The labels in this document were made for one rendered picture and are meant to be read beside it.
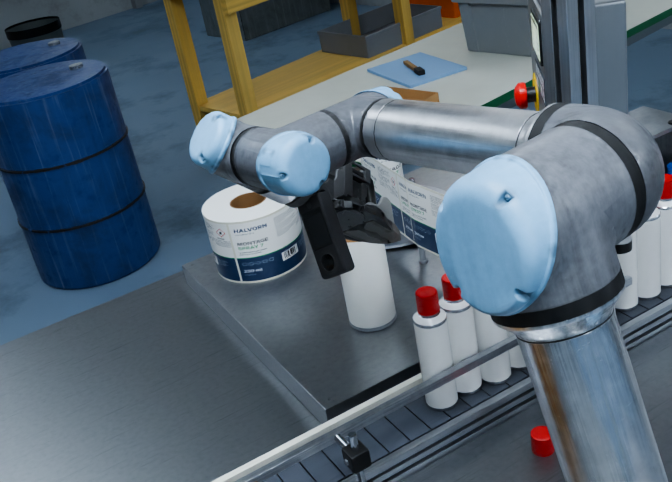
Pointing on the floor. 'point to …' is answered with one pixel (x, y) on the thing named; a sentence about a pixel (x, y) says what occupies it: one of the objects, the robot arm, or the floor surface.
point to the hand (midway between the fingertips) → (392, 241)
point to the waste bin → (34, 30)
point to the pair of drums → (71, 166)
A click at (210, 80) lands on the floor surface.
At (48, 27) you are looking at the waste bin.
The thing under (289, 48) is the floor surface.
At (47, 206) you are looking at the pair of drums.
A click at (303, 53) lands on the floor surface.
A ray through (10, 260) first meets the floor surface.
